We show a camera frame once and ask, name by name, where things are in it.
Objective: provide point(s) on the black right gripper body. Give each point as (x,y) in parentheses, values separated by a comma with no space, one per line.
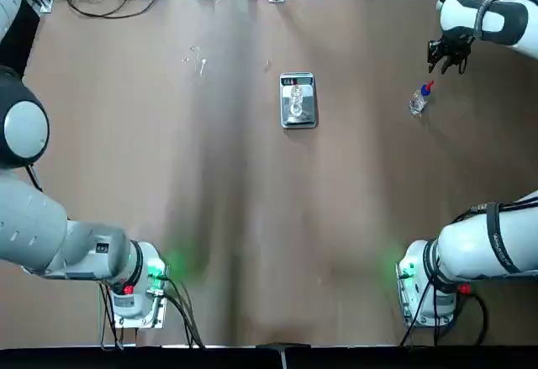
(452,43)

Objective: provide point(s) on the glass dropper red bulb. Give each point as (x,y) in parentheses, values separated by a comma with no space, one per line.
(429,84)

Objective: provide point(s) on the clear glass bottle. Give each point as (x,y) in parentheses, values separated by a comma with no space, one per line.
(296,102)

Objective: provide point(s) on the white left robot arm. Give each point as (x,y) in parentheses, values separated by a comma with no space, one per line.
(25,226)

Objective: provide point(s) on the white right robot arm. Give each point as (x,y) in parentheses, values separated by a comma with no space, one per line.
(471,251)

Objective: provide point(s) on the dropper bottle blue cap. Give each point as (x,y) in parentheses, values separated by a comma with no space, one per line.
(417,102)

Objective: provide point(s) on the silver electronic balance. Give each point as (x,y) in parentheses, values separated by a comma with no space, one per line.
(309,121)

